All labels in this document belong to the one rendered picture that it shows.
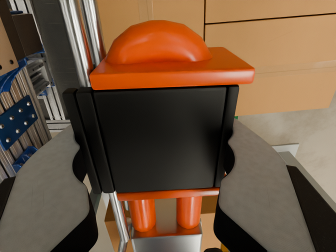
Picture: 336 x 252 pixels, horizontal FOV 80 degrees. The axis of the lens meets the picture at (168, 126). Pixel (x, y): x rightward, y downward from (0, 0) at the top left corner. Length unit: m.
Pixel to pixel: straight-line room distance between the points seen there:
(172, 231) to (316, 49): 0.94
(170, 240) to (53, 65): 1.19
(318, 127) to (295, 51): 1.20
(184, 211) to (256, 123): 1.63
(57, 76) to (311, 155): 2.13
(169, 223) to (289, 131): 1.82
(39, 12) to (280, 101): 1.20
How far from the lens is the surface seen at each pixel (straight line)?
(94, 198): 1.51
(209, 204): 0.75
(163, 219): 0.20
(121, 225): 0.17
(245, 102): 0.97
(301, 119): 1.96
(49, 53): 1.29
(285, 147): 2.04
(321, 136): 2.19
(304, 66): 1.04
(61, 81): 1.32
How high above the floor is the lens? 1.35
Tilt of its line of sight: 58 degrees down
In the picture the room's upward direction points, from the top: 174 degrees clockwise
